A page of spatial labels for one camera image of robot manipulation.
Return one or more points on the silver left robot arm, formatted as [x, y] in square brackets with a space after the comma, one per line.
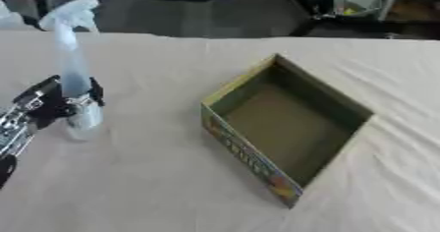
[14, 134]

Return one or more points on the clear spray bottle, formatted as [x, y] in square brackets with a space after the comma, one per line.
[73, 75]

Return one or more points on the open cardboard box green inside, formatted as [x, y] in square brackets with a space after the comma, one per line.
[286, 124]

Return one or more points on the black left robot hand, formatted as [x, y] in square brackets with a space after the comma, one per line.
[48, 100]

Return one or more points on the black tripod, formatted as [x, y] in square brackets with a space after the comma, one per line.
[344, 16]

